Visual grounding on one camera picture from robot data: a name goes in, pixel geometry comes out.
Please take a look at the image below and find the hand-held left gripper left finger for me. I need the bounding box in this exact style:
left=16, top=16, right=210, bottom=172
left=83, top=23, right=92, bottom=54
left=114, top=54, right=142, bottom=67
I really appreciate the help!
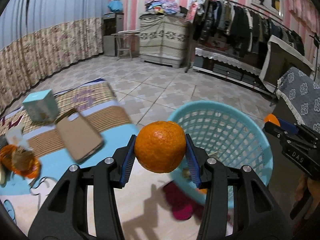
left=27, top=134, right=137, bottom=240

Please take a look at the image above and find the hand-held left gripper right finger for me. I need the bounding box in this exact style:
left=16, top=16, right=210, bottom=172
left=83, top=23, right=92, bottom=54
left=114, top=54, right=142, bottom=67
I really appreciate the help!
left=185, top=134, right=293, bottom=240

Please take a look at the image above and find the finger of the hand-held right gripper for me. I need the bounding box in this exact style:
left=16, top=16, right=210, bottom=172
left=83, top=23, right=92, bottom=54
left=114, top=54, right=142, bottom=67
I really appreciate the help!
left=276, top=119, right=304, bottom=137
left=264, top=121, right=288, bottom=140

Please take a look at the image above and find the orange peel piece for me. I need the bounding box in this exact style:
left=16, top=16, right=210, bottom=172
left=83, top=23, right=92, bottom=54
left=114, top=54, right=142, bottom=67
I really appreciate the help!
left=265, top=114, right=281, bottom=127

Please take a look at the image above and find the tangerine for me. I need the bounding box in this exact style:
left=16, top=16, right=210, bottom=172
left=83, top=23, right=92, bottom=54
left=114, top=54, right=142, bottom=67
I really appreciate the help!
left=134, top=120, right=187, bottom=173

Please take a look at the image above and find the light blue plastic basket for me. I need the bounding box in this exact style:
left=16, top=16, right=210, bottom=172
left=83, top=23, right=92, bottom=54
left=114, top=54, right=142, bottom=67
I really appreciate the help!
left=166, top=101, right=273, bottom=205

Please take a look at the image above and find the person's right hand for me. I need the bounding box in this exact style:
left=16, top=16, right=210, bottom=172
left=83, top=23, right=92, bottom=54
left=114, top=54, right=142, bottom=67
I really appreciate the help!
left=290, top=174, right=320, bottom=220

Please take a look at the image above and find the blue patterned cloth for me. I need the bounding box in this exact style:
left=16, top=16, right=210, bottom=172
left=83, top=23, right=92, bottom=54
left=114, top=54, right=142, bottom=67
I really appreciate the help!
left=276, top=66, right=320, bottom=135

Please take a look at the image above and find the cartoon printed blanket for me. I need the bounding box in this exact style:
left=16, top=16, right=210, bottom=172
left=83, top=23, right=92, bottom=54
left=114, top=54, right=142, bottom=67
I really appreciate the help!
left=0, top=79, right=208, bottom=240

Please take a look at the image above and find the brown phone case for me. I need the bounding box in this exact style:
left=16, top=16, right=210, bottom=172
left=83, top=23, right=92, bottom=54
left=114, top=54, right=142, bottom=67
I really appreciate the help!
left=54, top=109, right=104, bottom=163

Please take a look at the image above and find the white framed dark board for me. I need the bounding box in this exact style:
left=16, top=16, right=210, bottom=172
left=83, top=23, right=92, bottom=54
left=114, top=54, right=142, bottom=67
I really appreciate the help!
left=259, top=35, right=316, bottom=93

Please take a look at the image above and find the low metal shelf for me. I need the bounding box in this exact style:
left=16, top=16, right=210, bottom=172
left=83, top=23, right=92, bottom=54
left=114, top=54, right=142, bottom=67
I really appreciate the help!
left=191, top=47, right=275, bottom=95

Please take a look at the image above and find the white lace cloth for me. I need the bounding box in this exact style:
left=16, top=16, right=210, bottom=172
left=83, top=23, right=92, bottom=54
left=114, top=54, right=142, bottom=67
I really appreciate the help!
left=195, top=47, right=262, bottom=77

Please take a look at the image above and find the black tripod stand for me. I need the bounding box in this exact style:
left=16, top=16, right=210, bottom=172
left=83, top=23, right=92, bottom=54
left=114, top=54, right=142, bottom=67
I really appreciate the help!
left=309, top=32, right=320, bottom=80

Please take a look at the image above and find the metal clothes rack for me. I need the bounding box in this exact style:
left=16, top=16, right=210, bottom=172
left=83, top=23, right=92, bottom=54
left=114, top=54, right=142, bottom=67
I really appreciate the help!
left=184, top=0, right=304, bottom=74

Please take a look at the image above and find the orange plastic wrapped item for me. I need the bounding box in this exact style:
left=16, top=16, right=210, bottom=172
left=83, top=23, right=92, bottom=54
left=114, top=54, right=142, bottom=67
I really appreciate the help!
left=0, top=144, right=42, bottom=179

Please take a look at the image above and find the teal cardboard box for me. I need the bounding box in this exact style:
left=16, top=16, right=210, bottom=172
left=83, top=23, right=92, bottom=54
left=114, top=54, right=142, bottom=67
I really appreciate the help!
left=22, top=89, right=58, bottom=123

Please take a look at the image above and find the row of hanging clothes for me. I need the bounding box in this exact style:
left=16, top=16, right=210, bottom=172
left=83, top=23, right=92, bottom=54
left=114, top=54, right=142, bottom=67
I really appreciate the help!
left=192, top=0, right=305, bottom=58

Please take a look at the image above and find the white plastic wrapper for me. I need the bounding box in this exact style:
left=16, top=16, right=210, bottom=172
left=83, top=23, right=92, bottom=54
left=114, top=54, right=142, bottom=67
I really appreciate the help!
left=6, top=126, right=28, bottom=147

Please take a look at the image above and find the grey water dispenser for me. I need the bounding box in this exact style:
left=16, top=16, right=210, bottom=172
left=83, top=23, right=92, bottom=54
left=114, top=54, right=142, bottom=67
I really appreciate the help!
left=103, top=12, right=125, bottom=57

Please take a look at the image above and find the cloth covered cabinet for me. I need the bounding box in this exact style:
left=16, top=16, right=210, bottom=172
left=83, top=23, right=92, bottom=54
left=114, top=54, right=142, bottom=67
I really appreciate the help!
left=139, top=14, right=188, bottom=69

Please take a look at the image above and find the white metal stool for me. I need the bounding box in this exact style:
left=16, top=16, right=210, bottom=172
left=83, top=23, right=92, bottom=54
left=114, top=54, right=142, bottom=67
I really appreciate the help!
left=111, top=30, right=140, bottom=60

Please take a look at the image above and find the pink hanging bag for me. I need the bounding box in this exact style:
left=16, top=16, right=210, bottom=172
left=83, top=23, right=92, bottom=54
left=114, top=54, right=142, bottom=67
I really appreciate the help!
left=185, top=0, right=203, bottom=23

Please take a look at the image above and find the blue bag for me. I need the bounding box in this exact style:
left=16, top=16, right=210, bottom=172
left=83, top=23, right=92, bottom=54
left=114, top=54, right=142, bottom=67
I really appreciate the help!
left=107, top=0, right=124, bottom=13

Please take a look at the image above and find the pile of clothes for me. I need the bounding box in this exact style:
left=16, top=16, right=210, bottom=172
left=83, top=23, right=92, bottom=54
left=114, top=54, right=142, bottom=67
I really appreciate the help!
left=144, top=0, right=188, bottom=17

